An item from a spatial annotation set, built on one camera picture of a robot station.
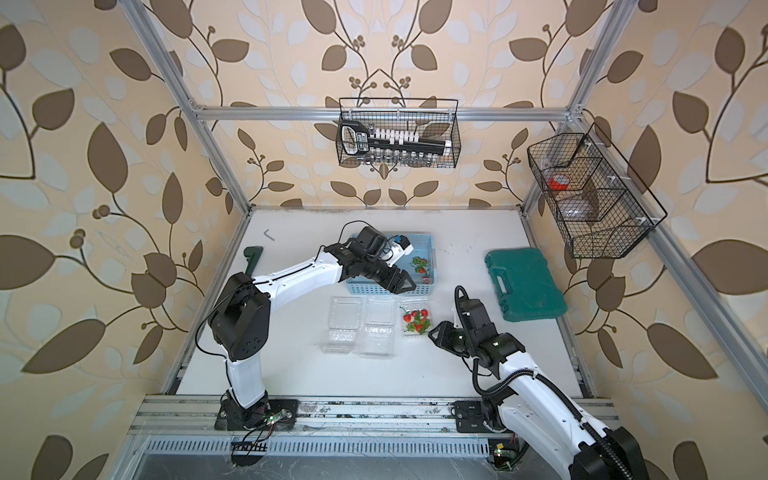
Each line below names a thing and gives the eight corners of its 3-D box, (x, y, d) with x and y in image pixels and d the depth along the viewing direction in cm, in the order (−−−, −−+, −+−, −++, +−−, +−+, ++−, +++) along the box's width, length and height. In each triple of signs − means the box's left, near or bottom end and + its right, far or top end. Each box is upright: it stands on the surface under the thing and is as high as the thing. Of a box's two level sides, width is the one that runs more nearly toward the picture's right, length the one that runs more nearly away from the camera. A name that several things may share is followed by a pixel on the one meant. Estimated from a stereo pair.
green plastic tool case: (500, 320, 92) (505, 313, 88) (485, 256, 107) (488, 248, 104) (564, 320, 92) (570, 313, 88) (539, 256, 107) (544, 248, 104)
